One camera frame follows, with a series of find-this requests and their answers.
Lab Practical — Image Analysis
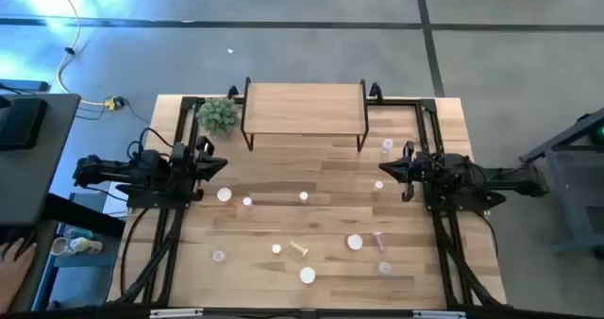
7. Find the grey metal cart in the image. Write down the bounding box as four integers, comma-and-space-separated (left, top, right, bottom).
518, 107, 604, 260

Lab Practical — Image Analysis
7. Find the dark desk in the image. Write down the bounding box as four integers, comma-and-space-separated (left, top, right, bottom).
0, 193, 126, 313

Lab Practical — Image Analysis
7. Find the black flat device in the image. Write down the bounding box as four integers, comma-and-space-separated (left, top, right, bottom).
0, 96, 49, 151

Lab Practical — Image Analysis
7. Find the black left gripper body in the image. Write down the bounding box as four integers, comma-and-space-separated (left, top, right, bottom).
188, 136, 216, 201

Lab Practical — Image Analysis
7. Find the person's hand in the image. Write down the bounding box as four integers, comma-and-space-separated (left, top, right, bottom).
0, 237, 38, 313

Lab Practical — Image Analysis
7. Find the teal object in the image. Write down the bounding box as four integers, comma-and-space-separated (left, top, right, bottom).
63, 227, 95, 241

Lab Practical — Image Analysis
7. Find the dark slim panel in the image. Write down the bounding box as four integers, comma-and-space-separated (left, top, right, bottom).
0, 78, 51, 93

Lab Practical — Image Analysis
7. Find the black metal table frame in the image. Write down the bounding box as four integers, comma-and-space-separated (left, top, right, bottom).
107, 94, 509, 319

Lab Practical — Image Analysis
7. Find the green potted plant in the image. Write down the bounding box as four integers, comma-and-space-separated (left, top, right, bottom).
195, 96, 241, 138

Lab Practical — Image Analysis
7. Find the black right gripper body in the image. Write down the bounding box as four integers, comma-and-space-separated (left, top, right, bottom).
401, 141, 428, 203

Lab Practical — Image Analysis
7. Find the white cup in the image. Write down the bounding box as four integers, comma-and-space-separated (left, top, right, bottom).
50, 236, 72, 257

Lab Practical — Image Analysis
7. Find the grey desk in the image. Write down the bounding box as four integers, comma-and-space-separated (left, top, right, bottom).
0, 92, 82, 227

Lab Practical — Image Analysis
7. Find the cream bottle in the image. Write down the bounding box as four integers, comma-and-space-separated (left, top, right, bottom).
70, 237, 105, 256

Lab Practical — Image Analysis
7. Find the wooden shelf black metal frame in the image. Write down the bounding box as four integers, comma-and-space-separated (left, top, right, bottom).
239, 76, 371, 153

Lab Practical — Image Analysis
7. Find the yellow floor cable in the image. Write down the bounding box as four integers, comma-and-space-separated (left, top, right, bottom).
50, 0, 114, 108

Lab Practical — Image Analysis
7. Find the blue grey cabinet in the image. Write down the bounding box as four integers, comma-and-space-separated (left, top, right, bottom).
33, 222, 122, 311

